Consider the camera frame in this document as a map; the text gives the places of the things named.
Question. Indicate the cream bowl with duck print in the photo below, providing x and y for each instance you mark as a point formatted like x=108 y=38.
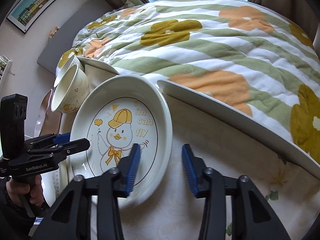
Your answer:
x=71 y=91

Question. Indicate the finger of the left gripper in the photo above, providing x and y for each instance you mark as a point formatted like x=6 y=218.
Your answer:
x=65 y=148
x=48 y=140

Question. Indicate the floral green striped quilt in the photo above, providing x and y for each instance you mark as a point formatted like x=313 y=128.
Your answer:
x=242 y=54

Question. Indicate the person's left hand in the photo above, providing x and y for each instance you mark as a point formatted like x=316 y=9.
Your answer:
x=16 y=189

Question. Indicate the framed houses picture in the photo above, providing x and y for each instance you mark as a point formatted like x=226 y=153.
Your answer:
x=26 y=12

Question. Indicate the white wall shelf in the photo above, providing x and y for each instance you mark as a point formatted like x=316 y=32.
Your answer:
x=6 y=65

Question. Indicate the white ribbed bowl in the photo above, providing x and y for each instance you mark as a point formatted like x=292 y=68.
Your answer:
x=72 y=61

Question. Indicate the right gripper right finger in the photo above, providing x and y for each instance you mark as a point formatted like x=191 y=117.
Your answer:
x=193 y=167

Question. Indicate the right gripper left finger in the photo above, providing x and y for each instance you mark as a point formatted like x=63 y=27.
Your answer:
x=128 y=167

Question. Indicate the pink square bowl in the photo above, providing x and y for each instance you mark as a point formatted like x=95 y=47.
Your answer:
x=48 y=122

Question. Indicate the large duck print plate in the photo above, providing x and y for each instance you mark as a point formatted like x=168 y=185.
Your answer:
x=122 y=111

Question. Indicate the small plush toy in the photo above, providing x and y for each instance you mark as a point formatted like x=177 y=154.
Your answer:
x=53 y=32

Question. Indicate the grey headboard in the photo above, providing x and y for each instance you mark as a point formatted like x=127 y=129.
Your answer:
x=63 y=38

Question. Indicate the white tray table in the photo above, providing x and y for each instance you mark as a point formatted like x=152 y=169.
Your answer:
x=97 y=64

